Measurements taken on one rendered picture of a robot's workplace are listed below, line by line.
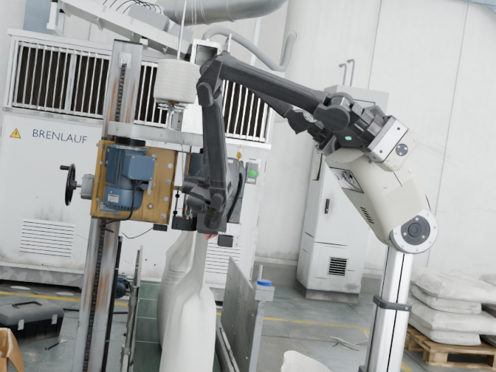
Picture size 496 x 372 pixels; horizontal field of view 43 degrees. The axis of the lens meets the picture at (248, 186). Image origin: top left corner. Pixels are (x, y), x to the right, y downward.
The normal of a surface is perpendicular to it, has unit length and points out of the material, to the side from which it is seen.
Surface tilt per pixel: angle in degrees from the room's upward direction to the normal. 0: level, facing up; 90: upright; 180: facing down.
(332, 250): 90
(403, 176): 90
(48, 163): 90
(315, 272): 90
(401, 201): 115
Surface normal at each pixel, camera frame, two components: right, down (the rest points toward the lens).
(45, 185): 0.15, 0.07
